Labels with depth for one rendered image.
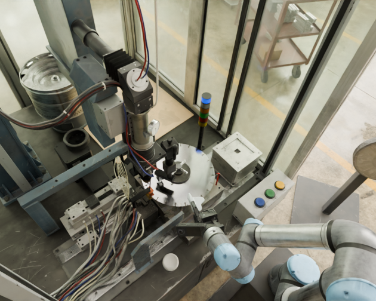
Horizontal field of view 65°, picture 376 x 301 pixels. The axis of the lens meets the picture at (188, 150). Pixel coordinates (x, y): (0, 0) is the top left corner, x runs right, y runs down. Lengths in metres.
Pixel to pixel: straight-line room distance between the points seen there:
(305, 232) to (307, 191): 1.62
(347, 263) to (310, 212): 1.68
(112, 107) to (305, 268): 0.89
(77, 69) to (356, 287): 0.90
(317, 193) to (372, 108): 1.31
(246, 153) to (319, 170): 1.35
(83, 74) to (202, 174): 0.69
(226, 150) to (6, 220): 1.08
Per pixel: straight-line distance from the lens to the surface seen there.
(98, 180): 1.50
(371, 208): 2.81
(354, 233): 0.90
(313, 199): 2.58
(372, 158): 1.93
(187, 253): 1.40
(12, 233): 1.59
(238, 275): 1.09
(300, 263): 1.25
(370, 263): 0.86
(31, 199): 1.28
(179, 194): 1.29
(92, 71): 0.91
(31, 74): 1.72
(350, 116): 3.38
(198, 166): 1.36
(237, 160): 1.48
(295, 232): 1.01
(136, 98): 0.80
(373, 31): 1.04
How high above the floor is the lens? 2.09
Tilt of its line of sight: 54 degrees down
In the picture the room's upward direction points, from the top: 5 degrees clockwise
